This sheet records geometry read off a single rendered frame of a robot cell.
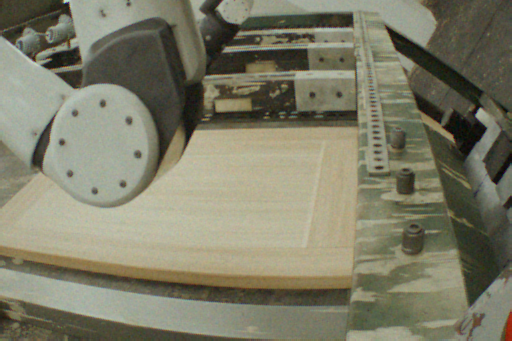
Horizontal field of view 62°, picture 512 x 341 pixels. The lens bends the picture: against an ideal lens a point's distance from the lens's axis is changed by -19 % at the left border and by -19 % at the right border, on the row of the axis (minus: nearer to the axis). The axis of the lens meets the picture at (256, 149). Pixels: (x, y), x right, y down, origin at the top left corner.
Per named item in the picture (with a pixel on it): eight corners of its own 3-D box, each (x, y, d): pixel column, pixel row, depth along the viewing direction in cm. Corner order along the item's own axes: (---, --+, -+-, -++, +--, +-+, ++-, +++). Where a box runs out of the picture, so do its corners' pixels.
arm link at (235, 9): (234, 35, 121) (263, 1, 117) (228, 47, 112) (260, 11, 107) (197, 9, 119) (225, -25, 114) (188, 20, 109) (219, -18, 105)
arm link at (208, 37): (212, 76, 126) (242, 41, 121) (201, 88, 118) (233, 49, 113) (175, 46, 125) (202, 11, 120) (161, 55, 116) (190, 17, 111)
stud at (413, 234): (423, 256, 47) (426, 232, 46) (401, 258, 47) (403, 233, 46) (421, 243, 49) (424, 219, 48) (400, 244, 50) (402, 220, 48)
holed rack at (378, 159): (390, 175, 65) (390, 171, 64) (368, 176, 65) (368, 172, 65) (362, 11, 213) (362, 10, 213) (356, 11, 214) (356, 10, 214)
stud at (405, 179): (414, 196, 59) (416, 174, 57) (396, 197, 59) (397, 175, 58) (413, 187, 61) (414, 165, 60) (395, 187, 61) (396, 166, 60)
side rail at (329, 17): (355, 37, 211) (353, 13, 207) (122, 53, 234) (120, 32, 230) (355, 34, 218) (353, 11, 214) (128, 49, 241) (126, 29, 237)
